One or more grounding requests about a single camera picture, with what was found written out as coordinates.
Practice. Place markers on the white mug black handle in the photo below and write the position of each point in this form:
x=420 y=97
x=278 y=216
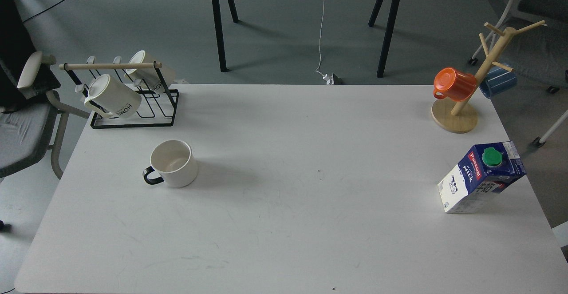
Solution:
x=171 y=162

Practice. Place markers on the blue white milk carton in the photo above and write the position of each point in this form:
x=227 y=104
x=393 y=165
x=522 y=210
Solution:
x=485 y=171

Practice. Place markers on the orange cup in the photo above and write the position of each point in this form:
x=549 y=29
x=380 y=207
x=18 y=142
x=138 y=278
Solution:
x=454 y=84

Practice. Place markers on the blue cup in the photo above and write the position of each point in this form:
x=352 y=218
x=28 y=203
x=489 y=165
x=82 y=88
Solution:
x=497 y=81

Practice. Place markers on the white power plug adapter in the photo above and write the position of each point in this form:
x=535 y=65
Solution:
x=332 y=79

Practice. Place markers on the cream mug rear on rack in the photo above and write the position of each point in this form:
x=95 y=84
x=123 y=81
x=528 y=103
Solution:
x=149 y=75

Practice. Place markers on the cream mug on rack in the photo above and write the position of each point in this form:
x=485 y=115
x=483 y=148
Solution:
x=109 y=97
x=149 y=75

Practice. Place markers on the black table legs left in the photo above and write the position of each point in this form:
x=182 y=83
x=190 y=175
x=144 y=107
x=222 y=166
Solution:
x=216 y=7

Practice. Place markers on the black table legs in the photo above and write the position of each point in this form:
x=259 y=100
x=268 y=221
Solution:
x=389 y=30
x=216 y=7

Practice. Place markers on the wooden mug tree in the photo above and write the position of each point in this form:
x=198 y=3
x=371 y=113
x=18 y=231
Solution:
x=461 y=117

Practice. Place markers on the cream mug front on rack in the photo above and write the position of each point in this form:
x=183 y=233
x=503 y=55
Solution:
x=109 y=97

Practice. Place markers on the black table legs right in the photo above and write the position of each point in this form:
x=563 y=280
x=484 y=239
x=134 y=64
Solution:
x=389 y=30

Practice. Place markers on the grey office chair left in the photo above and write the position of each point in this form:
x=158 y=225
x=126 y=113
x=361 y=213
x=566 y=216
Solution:
x=33 y=119

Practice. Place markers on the white chair right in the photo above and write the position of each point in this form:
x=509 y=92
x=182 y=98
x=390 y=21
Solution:
x=542 y=53

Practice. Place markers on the black wire mug rack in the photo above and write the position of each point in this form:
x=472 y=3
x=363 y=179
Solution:
x=156 y=110

